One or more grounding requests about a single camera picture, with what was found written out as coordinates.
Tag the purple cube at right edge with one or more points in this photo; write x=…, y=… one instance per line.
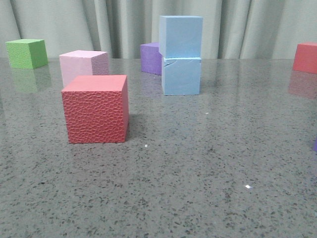
x=315, y=145

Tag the pink foam cube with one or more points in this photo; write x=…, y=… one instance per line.
x=82, y=62

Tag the large red textured foam cube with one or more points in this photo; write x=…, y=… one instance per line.
x=96, y=109

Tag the green foam cube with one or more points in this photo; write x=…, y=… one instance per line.
x=27, y=53

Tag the grey-green curtain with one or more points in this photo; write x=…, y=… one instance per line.
x=232, y=29

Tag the light blue cracked foam cube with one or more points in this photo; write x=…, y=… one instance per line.
x=181, y=76

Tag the red foam cube far right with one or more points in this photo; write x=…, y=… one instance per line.
x=306, y=57

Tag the purple foam cube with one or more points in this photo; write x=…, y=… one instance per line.
x=150, y=58

